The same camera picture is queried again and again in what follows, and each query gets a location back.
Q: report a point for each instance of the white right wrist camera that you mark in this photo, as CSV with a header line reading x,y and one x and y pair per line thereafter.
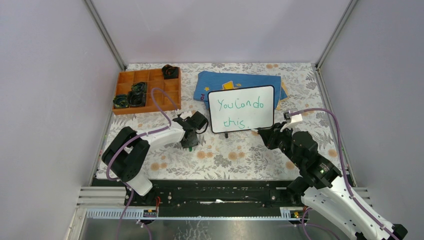
x,y
291,120

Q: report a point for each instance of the aluminium frame post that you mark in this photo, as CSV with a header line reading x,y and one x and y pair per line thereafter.
x,y
317,67
100,25

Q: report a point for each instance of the wooden compartment tray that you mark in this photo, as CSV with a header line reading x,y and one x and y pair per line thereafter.
x,y
163,93

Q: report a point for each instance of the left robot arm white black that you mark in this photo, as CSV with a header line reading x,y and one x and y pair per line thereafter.
x,y
127,152

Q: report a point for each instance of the white board with black frame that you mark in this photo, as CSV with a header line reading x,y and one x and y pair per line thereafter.
x,y
241,109

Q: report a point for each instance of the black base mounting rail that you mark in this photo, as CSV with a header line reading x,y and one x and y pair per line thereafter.
x,y
176,193

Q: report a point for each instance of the blue cartoon print cloth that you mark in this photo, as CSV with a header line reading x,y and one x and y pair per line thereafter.
x,y
208,81

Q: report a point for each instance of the aluminium frame post right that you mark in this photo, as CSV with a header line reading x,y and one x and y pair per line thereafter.
x,y
317,67

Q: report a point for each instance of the slotted grey cable duct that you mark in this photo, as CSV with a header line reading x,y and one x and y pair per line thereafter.
x,y
201,212

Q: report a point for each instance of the black rolled sock middle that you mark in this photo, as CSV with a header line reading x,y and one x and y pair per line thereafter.
x,y
136,99

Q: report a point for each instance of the dark rolled sock with orange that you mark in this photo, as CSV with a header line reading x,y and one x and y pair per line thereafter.
x,y
170,72

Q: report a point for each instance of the dark rolled sock with green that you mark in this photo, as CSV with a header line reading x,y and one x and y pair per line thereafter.
x,y
139,87

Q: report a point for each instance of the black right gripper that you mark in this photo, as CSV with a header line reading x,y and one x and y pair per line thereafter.
x,y
269,136

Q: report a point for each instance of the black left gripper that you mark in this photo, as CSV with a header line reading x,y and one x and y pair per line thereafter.
x,y
193,143

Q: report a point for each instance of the blue green rolled sock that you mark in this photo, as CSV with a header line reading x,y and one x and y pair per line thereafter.
x,y
120,101

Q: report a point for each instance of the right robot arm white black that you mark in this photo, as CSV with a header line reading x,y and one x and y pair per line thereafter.
x,y
321,186

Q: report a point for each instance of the aluminium frame post left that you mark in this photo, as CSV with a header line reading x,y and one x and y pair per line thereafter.
x,y
100,25

